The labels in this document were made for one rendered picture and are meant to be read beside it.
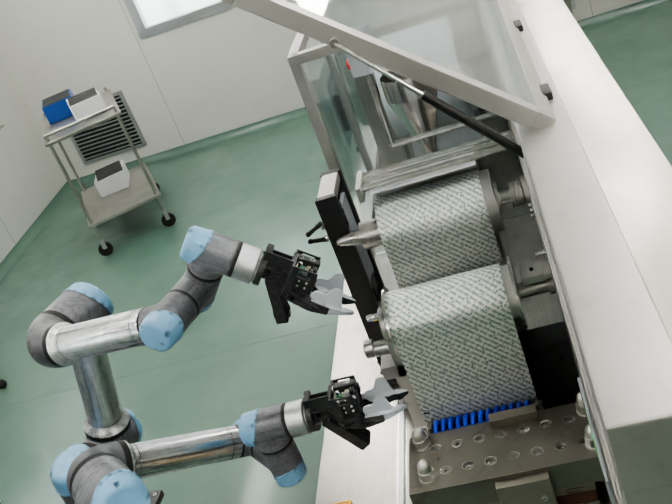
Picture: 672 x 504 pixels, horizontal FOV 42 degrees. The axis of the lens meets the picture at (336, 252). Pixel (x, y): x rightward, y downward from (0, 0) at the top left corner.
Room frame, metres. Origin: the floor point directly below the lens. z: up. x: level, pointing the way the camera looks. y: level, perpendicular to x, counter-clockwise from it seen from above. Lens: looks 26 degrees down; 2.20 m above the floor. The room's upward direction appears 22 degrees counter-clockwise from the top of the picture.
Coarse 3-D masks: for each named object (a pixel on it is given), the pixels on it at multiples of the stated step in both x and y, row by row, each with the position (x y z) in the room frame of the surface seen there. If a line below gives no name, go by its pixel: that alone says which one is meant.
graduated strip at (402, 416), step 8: (400, 400) 1.74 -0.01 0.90; (400, 416) 1.68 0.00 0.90; (400, 424) 1.65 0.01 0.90; (400, 432) 1.63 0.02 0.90; (400, 440) 1.60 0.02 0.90; (400, 448) 1.57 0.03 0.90; (400, 456) 1.55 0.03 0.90; (400, 464) 1.52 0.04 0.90; (400, 472) 1.50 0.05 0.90; (400, 480) 1.48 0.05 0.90; (400, 488) 1.45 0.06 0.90; (400, 496) 1.43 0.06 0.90
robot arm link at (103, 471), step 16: (80, 464) 1.45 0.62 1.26; (96, 464) 1.43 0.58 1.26; (112, 464) 1.42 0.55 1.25; (80, 480) 1.41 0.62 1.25; (96, 480) 1.37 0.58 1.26; (112, 480) 1.36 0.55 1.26; (128, 480) 1.36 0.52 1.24; (80, 496) 1.37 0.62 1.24; (96, 496) 1.34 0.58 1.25; (112, 496) 1.33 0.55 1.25; (128, 496) 1.34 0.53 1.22; (144, 496) 1.35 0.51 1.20
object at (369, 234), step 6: (360, 222) 1.78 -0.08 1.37; (366, 222) 1.77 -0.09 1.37; (372, 222) 1.76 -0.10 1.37; (360, 228) 1.76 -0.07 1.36; (366, 228) 1.76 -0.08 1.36; (372, 228) 1.75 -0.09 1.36; (360, 234) 1.75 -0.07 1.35; (366, 234) 1.75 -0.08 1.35; (372, 234) 1.74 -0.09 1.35; (378, 234) 1.74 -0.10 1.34; (366, 240) 1.75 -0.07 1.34; (372, 240) 1.74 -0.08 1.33; (378, 240) 1.74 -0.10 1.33; (366, 246) 1.75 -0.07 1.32; (372, 246) 1.75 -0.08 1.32
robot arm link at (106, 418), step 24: (72, 288) 1.87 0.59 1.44; (96, 288) 1.87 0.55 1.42; (48, 312) 1.79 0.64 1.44; (72, 312) 1.79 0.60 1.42; (96, 312) 1.82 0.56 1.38; (96, 360) 1.84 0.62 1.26; (96, 384) 1.84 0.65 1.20; (96, 408) 1.86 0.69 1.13; (120, 408) 1.90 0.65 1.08; (96, 432) 1.87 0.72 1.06; (120, 432) 1.87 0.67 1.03
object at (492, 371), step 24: (504, 336) 1.41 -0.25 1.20; (408, 360) 1.46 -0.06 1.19; (432, 360) 1.45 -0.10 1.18; (456, 360) 1.44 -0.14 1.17; (480, 360) 1.43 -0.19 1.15; (504, 360) 1.42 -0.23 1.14; (432, 384) 1.45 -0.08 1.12; (456, 384) 1.44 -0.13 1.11; (480, 384) 1.43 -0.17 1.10; (504, 384) 1.42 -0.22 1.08; (528, 384) 1.41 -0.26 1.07; (432, 408) 1.46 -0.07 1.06; (456, 408) 1.45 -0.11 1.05; (480, 408) 1.43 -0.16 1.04
